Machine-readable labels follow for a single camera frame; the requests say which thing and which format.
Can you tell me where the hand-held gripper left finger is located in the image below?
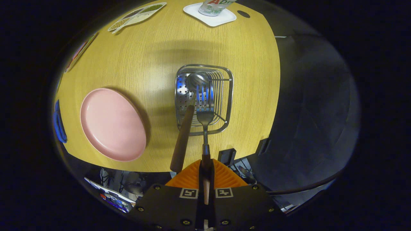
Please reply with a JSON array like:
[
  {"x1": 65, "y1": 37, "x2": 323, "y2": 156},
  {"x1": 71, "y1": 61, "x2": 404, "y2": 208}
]
[{"x1": 133, "y1": 159, "x2": 206, "y2": 230}]

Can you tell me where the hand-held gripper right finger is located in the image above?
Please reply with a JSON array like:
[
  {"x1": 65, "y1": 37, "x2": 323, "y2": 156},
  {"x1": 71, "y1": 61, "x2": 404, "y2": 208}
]
[{"x1": 205, "y1": 159, "x2": 284, "y2": 230}]

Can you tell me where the metal spoon with wooden handle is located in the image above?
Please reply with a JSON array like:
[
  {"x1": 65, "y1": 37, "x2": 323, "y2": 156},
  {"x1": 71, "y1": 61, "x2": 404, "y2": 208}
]
[{"x1": 170, "y1": 73, "x2": 211, "y2": 174}]

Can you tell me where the metal fork with wooden handle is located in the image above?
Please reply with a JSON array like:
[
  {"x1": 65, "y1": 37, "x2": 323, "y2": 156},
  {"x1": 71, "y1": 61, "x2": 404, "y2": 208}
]
[{"x1": 196, "y1": 84, "x2": 215, "y2": 206}]

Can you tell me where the pink round plate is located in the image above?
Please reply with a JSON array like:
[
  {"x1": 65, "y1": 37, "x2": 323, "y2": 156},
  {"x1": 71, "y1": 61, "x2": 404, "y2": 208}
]
[{"x1": 80, "y1": 88, "x2": 147, "y2": 162}]

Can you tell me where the blue cloth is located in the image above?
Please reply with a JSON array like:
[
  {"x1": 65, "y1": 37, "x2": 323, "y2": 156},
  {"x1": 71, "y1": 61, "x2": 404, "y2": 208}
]
[{"x1": 53, "y1": 99, "x2": 68, "y2": 144}]

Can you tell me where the white oval plate of food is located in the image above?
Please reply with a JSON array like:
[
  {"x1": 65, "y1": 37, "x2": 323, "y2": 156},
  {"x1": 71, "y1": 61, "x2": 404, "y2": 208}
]
[{"x1": 64, "y1": 32, "x2": 99, "y2": 73}]

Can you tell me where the white square coaster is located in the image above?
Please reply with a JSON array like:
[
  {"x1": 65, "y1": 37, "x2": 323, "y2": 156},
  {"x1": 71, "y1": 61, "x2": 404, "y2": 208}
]
[{"x1": 183, "y1": 3, "x2": 237, "y2": 27}]

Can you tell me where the white divided dish of beans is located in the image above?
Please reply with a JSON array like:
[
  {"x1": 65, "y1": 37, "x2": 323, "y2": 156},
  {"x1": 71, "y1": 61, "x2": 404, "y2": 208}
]
[{"x1": 108, "y1": 2, "x2": 167, "y2": 34}]

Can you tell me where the white plastic drink bottle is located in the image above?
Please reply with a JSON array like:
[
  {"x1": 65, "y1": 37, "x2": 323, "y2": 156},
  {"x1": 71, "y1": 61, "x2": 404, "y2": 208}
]
[{"x1": 198, "y1": 0, "x2": 238, "y2": 17}]

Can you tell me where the black table bracket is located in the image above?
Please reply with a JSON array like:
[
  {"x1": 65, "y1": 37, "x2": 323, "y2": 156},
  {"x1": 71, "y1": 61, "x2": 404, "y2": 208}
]
[
  {"x1": 218, "y1": 148, "x2": 237, "y2": 167},
  {"x1": 257, "y1": 138, "x2": 270, "y2": 157}
]

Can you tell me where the metal wire cutlery basket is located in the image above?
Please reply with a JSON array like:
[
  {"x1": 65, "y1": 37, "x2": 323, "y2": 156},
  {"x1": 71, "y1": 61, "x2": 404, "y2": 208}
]
[{"x1": 175, "y1": 64, "x2": 234, "y2": 137}]

